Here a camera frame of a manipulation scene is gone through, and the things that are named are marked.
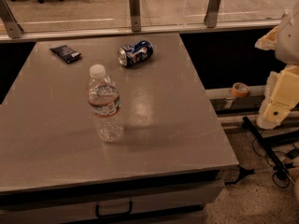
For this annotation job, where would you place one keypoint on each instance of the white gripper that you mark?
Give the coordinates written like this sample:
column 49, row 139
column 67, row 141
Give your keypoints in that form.
column 290, row 44

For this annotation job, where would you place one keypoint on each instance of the clear plastic water bottle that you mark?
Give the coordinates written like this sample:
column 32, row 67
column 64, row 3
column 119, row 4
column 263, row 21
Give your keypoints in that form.
column 105, row 104

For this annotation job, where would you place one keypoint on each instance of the orange tape roll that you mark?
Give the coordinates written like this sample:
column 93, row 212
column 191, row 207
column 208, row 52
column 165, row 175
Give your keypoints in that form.
column 240, row 89

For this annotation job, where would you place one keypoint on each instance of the black metal stand leg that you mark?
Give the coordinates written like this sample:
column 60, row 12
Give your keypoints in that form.
column 267, row 143

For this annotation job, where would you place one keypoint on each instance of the blue crushed soda can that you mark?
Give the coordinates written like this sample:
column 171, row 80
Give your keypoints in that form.
column 129, row 55

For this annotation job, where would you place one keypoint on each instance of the grey cabinet drawer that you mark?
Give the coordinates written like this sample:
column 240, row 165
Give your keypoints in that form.
column 179, row 204

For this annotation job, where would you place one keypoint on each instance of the dark blue snack packet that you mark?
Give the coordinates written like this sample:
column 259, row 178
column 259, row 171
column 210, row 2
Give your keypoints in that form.
column 67, row 54

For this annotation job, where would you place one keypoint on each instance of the right metal railing post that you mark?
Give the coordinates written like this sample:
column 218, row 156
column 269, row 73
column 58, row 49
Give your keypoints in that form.
column 211, row 16

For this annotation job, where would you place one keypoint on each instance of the metal railing post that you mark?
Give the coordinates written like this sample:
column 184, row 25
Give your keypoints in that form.
column 13, row 29
column 135, row 17
column 211, row 16

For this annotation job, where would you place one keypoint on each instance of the middle metal railing post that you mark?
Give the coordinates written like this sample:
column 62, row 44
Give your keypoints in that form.
column 135, row 17

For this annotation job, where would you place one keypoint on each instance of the black drawer handle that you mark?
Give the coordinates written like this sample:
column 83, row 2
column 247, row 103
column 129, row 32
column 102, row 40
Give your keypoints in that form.
column 113, row 209

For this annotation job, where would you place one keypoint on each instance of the left metal railing post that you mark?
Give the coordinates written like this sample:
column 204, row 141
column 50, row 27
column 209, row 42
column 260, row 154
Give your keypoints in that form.
column 13, row 29

